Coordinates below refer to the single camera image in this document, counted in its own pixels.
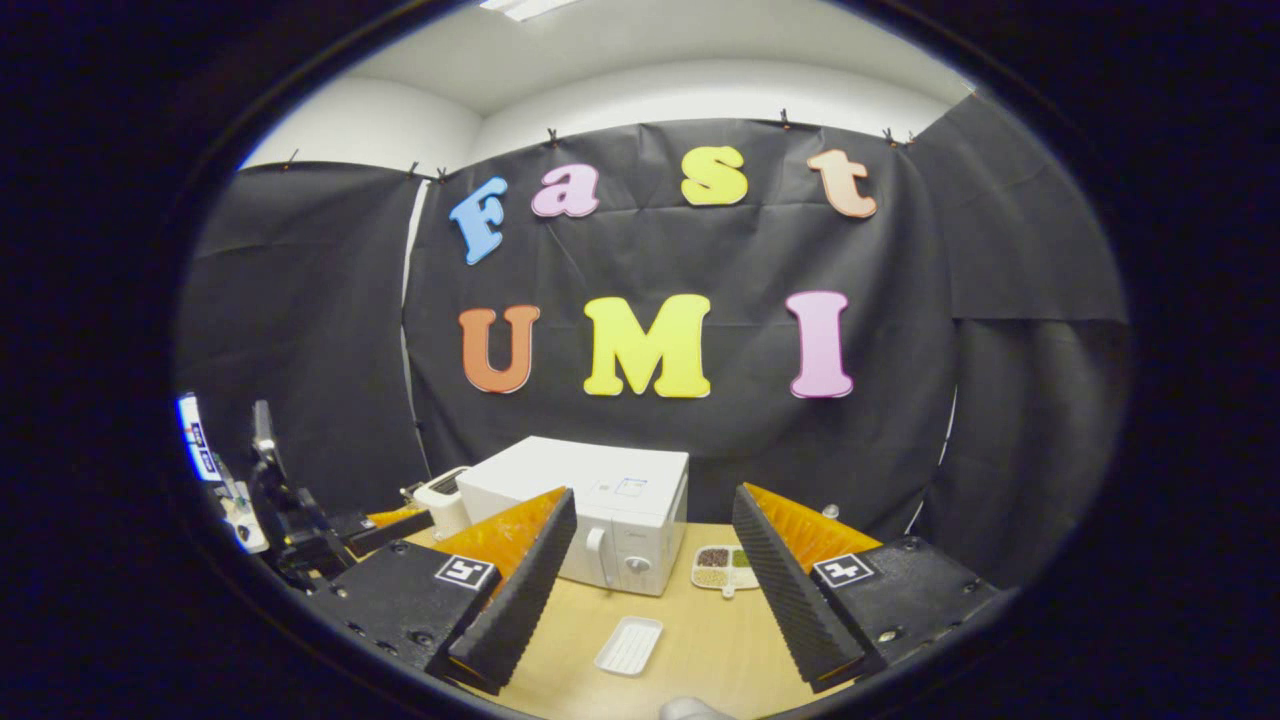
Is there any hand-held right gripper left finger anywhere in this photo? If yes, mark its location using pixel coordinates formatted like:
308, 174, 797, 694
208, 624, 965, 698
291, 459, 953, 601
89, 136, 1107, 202
305, 487, 578, 696

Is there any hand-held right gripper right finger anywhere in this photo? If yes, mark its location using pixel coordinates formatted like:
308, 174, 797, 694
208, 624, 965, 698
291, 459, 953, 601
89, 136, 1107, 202
732, 482, 1001, 694

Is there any white rectangular tray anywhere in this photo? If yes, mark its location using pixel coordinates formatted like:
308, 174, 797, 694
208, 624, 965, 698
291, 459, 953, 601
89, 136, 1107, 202
593, 615, 664, 678

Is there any white microwave oven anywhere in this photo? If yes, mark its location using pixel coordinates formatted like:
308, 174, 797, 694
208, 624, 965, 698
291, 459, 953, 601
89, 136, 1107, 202
456, 435, 691, 598

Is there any white toaster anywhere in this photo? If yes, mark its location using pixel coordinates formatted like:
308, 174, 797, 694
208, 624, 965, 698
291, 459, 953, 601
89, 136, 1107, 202
413, 466, 473, 542

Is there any white divided bean plate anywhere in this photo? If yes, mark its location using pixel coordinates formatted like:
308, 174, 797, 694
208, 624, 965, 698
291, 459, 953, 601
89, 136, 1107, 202
690, 544, 763, 600

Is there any white printed poster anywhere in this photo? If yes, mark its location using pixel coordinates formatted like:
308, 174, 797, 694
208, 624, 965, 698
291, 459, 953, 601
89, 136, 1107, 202
176, 393, 219, 483

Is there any black backdrop cloth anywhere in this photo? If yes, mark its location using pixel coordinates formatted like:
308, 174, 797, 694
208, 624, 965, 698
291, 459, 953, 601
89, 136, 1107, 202
175, 95, 1131, 591

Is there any ceiling light panel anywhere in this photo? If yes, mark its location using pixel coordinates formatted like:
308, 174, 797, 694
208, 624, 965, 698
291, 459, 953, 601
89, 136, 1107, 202
478, 0, 583, 23

